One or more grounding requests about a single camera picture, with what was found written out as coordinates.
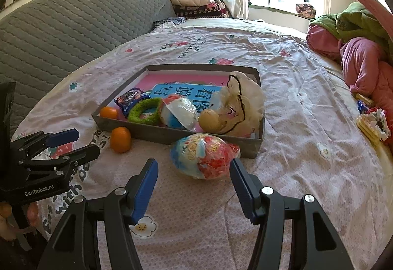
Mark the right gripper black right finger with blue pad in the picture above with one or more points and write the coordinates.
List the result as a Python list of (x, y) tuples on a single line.
[(315, 243)]

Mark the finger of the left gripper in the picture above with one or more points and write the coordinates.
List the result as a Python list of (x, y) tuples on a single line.
[(66, 163), (29, 146)]

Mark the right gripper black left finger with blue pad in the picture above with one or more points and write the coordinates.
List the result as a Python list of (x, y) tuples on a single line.
[(74, 242)]

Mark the orange tangerine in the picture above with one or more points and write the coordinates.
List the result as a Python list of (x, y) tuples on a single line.
[(120, 140), (109, 112)]

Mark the blue snack packet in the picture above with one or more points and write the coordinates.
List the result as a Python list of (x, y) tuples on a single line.
[(129, 99)]

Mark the red blue toy egg pack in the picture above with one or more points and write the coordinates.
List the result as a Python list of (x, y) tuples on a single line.
[(203, 156)]

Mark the walnut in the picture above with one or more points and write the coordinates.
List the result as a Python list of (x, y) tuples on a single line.
[(210, 121)]

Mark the person's left hand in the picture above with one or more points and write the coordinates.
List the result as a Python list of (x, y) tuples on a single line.
[(9, 232)]

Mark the pink strawberry bed sheet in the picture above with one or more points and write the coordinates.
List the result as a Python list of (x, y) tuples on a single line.
[(311, 145)]

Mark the grey quilted headboard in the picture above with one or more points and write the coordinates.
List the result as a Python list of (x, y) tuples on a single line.
[(43, 41)]

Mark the grey cardboard tray box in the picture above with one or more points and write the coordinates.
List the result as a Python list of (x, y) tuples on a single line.
[(249, 147)]

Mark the yellow snack pile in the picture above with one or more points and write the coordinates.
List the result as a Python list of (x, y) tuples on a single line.
[(375, 122)]

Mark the pink and blue book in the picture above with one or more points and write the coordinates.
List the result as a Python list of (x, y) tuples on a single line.
[(198, 89)]

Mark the blue patterned cloth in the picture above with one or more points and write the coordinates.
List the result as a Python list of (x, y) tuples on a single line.
[(168, 22)]

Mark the pink quilt pile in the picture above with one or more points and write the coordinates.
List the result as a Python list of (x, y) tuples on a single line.
[(366, 66)]

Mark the stack of folded blankets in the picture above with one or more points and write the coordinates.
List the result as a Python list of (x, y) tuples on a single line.
[(192, 9)]

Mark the green blanket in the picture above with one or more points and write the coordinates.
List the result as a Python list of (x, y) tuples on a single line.
[(354, 21)]

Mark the floral cloth on windowsill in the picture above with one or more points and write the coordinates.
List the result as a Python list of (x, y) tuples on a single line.
[(306, 10)]

